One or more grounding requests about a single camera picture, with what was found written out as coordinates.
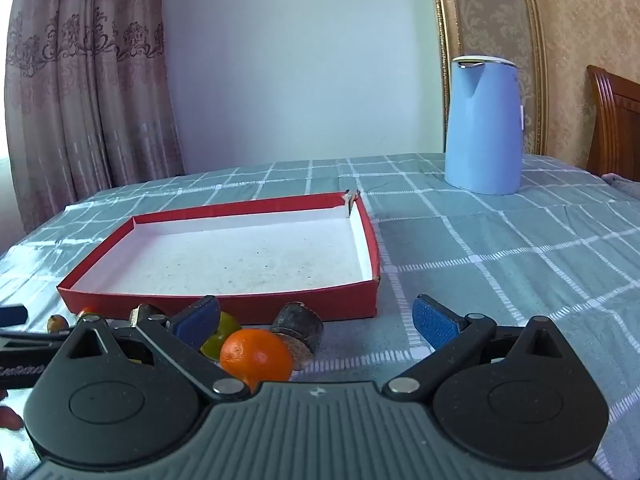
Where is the brown longan fruit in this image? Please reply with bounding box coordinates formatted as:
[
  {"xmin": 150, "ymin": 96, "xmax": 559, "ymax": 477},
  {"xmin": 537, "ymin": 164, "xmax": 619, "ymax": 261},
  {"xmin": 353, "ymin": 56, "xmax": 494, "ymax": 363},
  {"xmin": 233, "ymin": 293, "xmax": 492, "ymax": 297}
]
[{"xmin": 47, "ymin": 314, "xmax": 70, "ymax": 334}]

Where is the green checked bed sheet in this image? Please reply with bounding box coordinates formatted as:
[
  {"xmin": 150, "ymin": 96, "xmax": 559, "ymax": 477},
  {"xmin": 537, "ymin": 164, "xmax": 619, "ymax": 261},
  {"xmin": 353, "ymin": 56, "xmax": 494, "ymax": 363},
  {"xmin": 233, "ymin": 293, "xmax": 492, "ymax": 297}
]
[{"xmin": 1, "ymin": 154, "xmax": 639, "ymax": 479}]

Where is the gold wall frame moulding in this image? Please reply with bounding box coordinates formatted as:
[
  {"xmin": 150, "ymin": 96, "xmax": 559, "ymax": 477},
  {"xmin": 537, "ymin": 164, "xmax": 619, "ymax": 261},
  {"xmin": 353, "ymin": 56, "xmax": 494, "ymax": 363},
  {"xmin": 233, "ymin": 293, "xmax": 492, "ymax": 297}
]
[{"xmin": 434, "ymin": 0, "xmax": 549, "ymax": 155}]

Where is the green tomato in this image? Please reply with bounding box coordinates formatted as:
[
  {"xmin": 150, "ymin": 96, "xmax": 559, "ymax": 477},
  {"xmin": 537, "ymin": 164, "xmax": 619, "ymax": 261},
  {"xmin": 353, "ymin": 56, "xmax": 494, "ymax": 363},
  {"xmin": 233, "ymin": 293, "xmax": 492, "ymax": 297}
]
[{"xmin": 200, "ymin": 311, "xmax": 242, "ymax": 361}]

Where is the orange mandarin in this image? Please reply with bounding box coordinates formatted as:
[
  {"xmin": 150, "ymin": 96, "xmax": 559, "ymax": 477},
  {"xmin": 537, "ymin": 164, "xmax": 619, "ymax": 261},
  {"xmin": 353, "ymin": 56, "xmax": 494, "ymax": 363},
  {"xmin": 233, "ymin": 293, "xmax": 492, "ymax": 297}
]
[{"xmin": 219, "ymin": 328, "xmax": 294, "ymax": 391}]

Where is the red cherry tomato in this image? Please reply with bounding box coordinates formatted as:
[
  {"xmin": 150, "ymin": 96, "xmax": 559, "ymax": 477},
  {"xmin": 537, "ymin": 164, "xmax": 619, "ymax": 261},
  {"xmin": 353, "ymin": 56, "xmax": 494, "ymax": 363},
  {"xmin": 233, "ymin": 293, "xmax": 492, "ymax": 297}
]
[
  {"xmin": 77, "ymin": 308, "xmax": 98, "ymax": 318},
  {"xmin": 0, "ymin": 405, "xmax": 24, "ymax": 431}
]

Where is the red cardboard box tray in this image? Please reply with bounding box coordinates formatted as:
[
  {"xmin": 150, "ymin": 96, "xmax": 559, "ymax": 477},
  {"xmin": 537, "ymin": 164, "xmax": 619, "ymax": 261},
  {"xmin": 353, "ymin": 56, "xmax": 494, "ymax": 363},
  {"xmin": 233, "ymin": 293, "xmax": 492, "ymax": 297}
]
[{"xmin": 58, "ymin": 191, "xmax": 381, "ymax": 324}]

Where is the light blue electric kettle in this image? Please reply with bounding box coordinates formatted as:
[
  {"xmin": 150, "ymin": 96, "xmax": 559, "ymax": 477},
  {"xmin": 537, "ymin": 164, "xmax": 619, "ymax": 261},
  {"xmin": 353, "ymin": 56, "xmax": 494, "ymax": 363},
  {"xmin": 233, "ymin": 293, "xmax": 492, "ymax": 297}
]
[{"xmin": 445, "ymin": 54, "xmax": 524, "ymax": 195}]

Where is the pink patterned curtain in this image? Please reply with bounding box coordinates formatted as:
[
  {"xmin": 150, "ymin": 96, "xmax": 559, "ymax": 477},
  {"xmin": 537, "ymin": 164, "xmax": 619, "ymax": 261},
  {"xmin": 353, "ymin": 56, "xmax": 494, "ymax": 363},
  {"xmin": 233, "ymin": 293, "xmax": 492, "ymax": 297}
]
[{"xmin": 4, "ymin": 0, "xmax": 183, "ymax": 231}]

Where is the wooden headboard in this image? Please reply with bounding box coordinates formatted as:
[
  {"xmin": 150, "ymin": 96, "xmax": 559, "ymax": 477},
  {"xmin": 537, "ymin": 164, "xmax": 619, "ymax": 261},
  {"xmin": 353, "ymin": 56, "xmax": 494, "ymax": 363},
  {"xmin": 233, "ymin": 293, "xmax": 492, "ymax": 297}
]
[{"xmin": 587, "ymin": 65, "xmax": 640, "ymax": 181}]

